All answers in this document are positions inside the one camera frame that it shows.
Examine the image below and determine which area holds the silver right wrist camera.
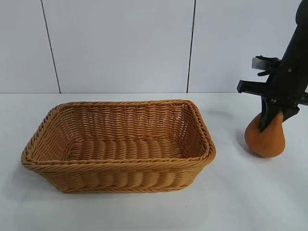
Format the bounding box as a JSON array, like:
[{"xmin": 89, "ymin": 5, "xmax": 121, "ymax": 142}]
[{"xmin": 252, "ymin": 55, "xmax": 282, "ymax": 77}]

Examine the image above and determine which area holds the woven wicker basket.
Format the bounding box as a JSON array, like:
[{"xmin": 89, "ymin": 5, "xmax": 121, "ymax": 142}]
[{"xmin": 20, "ymin": 98, "xmax": 216, "ymax": 194}]

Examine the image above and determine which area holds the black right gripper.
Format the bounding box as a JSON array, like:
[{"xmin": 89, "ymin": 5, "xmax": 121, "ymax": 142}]
[{"xmin": 237, "ymin": 51, "xmax": 308, "ymax": 132}]

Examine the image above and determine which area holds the bumpy orange fruit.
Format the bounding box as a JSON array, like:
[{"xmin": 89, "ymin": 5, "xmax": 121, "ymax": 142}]
[{"xmin": 244, "ymin": 112, "xmax": 286, "ymax": 158}]

